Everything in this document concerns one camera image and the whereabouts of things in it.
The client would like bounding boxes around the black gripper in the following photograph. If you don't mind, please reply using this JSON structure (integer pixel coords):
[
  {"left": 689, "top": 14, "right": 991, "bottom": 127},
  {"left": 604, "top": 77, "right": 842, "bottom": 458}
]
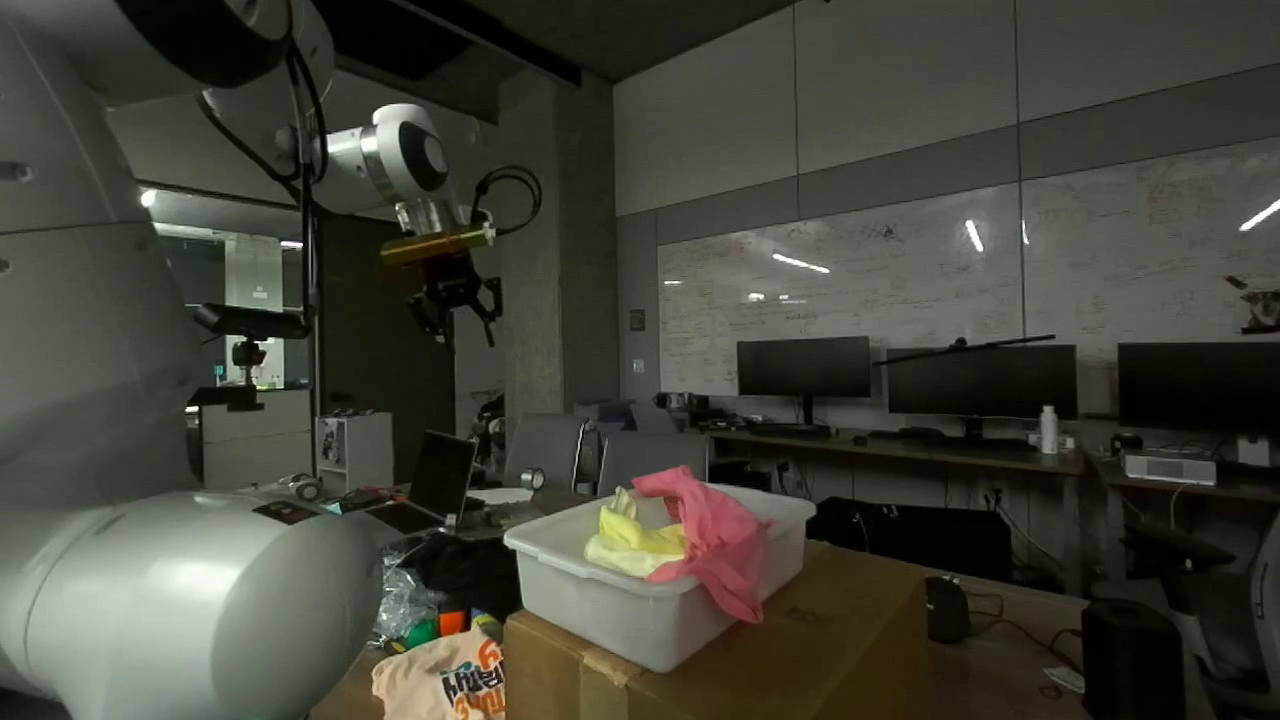
[{"left": 402, "top": 253, "right": 508, "bottom": 349}]

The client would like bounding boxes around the pale green towel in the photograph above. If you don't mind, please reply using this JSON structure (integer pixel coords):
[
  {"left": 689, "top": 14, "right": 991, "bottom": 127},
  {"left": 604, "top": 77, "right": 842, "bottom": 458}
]
[{"left": 580, "top": 519, "right": 696, "bottom": 583}]

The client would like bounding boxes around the pink shirt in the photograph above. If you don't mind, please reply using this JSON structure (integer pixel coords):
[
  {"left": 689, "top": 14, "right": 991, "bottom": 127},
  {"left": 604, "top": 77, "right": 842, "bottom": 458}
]
[{"left": 627, "top": 458, "right": 776, "bottom": 626}]

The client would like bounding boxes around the peach printed t-shirt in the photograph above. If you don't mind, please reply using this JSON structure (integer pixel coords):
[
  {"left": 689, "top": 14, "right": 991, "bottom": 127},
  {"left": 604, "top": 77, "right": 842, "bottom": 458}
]
[{"left": 367, "top": 624, "right": 513, "bottom": 720}]

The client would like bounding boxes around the white plastic container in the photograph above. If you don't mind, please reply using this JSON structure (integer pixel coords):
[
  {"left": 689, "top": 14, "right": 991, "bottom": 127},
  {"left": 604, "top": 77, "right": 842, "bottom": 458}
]
[{"left": 500, "top": 478, "right": 821, "bottom": 674}]

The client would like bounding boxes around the black laptop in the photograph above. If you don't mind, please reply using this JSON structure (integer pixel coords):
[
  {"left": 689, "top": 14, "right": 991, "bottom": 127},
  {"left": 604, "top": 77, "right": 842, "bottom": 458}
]
[{"left": 362, "top": 424, "right": 481, "bottom": 541}]

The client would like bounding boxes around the white box cabinet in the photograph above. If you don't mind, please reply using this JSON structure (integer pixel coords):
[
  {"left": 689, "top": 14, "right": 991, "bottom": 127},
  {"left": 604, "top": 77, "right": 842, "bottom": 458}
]
[{"left": 314, "top": 408, "right": 398, "bottom": 500}]

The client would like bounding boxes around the grey office chair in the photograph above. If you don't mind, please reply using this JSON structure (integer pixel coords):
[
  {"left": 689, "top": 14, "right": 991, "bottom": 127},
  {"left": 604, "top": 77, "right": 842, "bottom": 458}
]
[
  {"left": 586, "top": 424, "right": 715, "bottom": 500},
  {"left": 1203, "top": 508, "right": 1280, "bottom": 720}
]

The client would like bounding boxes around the clear crumpled plastic bag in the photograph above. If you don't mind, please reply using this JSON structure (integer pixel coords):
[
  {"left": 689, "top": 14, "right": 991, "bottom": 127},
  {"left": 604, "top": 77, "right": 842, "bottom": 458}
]
[{"left": 367, "top": 546, "right": 442, "bottom": 653}]

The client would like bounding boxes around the black computer monitor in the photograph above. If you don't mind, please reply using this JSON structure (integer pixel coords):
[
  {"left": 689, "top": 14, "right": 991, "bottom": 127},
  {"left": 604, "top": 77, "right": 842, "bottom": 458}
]
[
  {"left": 1110, "top": 339, "right": 1280, "bottom": 437},
  {"left": 885, "top": 339, "right": 1083, "bottom": 424},
  {"left": 730, "top": 332, "right": 881, "bottom": 403}
]

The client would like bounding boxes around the wooden office desk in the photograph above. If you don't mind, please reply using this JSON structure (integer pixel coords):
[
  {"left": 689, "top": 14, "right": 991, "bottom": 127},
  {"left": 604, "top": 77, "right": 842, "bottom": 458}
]
[
  {"left": 703, "top": 424, "right": 1091, "bottom": 483},
  {"left": 1083, "top": 451, "right": 1280, "bottom": 512}
]

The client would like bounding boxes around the brown cardboard box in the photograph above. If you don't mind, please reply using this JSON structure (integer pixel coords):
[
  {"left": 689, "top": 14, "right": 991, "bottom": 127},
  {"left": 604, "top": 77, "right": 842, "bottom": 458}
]
[{"left": 500, "top": 534, "right": 934, "bottom": 720}]

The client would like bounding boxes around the black desk lamp bar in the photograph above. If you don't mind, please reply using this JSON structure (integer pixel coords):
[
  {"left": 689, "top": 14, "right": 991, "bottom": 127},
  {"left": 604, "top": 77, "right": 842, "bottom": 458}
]
[{"left": 866, "top": 327, "right": 1060, "bottom": 366}]

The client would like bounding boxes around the small black device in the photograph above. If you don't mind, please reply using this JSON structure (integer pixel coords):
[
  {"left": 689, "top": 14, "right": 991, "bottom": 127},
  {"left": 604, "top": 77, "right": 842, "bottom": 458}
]
[{"left": 925, "top": 572, "right": 976, "bottom": 647}]

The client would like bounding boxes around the white plastic bottle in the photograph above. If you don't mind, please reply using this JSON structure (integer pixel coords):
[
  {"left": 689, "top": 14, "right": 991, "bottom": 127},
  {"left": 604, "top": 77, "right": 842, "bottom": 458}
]
[{"left": 1032, "top": 398, "right": 1062, "bottom": 458}]

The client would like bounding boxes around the white desk device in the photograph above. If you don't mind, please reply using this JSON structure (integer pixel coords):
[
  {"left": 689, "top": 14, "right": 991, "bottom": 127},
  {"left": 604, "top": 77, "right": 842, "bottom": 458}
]
[{"left": 1121, "top": 446, "right": 1220, "bottom": 493}]

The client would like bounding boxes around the black cylindrical bin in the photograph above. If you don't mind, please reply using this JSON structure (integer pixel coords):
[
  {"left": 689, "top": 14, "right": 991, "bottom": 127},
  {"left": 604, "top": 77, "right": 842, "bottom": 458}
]
[{"left": 1074, "top": 591, "right": 1187, "bottom": 720}]

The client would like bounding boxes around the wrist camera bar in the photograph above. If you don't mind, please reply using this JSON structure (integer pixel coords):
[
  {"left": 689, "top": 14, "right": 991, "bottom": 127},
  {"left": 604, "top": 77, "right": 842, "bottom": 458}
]
[{"left": 378, "top": 224, "right": 500, "bottom": 262}]

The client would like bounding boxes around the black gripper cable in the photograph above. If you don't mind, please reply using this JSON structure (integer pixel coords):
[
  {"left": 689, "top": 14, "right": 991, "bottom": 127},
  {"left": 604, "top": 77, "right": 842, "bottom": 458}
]
[{"left": 469, "top": 160, "right": 546, "bottom": 245}]

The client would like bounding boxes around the black camera on stand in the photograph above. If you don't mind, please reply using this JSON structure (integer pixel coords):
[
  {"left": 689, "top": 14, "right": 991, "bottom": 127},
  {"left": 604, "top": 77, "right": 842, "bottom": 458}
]
[{"left": 187, "top": 298, "right": 314, "bottom": 416}]

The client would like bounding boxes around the large wall whiteboard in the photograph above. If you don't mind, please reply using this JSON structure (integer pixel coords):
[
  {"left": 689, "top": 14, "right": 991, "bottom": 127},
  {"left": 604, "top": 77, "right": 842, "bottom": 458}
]
[{"left": 650, "top": 137, "right": 1280, "bottom": 419}]

